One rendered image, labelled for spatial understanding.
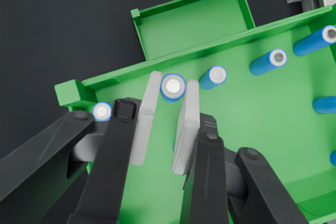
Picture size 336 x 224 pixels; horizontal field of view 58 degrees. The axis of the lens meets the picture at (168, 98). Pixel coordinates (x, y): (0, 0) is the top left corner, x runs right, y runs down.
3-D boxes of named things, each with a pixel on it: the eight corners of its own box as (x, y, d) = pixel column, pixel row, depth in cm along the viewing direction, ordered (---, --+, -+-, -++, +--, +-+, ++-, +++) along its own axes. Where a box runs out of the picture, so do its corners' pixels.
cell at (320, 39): (295, 58, 35) (326, 45, 29) (290, 43, 35) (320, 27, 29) (310, 53, 35) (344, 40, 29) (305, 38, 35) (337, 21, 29)
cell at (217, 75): (201, 91, 35) (211, 86, 28) (197, 76, 35) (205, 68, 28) (217, 87, 35) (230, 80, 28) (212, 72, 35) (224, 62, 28)
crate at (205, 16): (155, 89, 83) (154, 86, 75) (132, 20, 84) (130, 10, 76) (257, 56, 84) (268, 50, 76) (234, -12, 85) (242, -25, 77)
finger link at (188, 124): (185, 122, 14) (200, 125, 14) (188, 77, 21) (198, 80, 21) (171, 174, 15) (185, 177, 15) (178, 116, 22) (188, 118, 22)
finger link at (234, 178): (195, 158, 13) (264, 174, 13) (195, 110, 18) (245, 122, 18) (187, 186, 13) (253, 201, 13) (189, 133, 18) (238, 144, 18)
